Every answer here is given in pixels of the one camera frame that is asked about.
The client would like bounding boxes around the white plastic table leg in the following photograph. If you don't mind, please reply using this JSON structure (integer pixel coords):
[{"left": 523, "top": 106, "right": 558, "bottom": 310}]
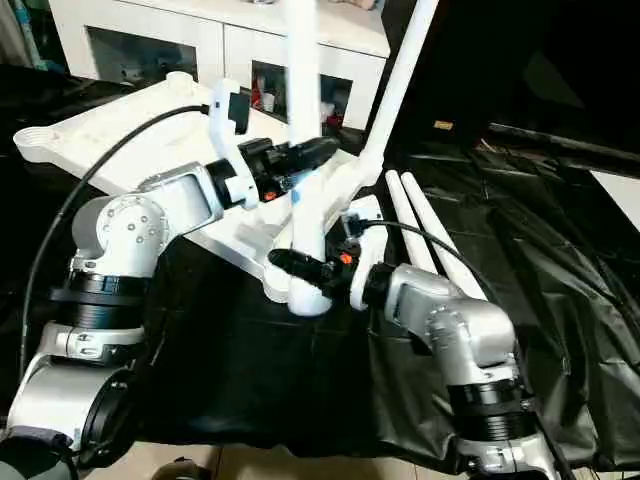
[
  {"left": 399, "top": 172, "right": 489, "bottom": 301},
  {"left": 357, "top": 0, "right": 441, "bottom": 189},
  {"left": 385, "top": 169, "right": 441, "bottom": 274},
  {"left": 285, "top": 0, "right": 334, "bottom": 319}
]

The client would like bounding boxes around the white plastic table top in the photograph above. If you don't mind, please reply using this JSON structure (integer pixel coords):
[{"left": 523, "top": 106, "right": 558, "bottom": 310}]
[{"left": 12, "top": 71, "right": 386, "bottom": 306}]

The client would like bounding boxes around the black table mat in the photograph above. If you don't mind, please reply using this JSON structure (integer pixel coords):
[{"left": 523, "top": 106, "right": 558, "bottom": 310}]
[{"left": 0, "top": 62, "right": 640, "bottom": 474}]

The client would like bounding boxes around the white glass-door cabinet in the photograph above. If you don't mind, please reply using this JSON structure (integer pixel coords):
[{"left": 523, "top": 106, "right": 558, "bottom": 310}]
[{"left": 47, "top": 0, "right": 391, "bottom": 132}]

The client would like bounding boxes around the long black bar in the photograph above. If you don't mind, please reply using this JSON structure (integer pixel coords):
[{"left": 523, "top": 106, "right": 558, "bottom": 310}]
[{"left": 487, "top": 122, "right": 640, "bottom": 166}]

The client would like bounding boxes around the white flat panel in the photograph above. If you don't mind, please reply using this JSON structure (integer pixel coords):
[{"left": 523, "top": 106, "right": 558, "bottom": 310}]
[{"left": 589, "top": 169, "right": 640, "bottom": 232}]

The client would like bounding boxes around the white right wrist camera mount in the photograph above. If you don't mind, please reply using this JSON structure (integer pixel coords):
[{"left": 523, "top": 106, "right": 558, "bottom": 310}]
[{"left": 342, "top": 209, "right": 389, "bottom": 311}]

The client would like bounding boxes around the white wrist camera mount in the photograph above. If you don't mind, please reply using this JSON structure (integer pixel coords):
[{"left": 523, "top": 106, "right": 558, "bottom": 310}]
[
  {"left": 342, "top": 209, "right": 389, "bottom": 311},
  {"left": 207, "top": 77, "right": 261, "bottom": 211}
]

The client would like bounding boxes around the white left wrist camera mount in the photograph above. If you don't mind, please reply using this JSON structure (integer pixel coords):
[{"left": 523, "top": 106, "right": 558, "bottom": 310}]
[{"left": 207, "top": 77, "right": 261, "bottom": 211}]

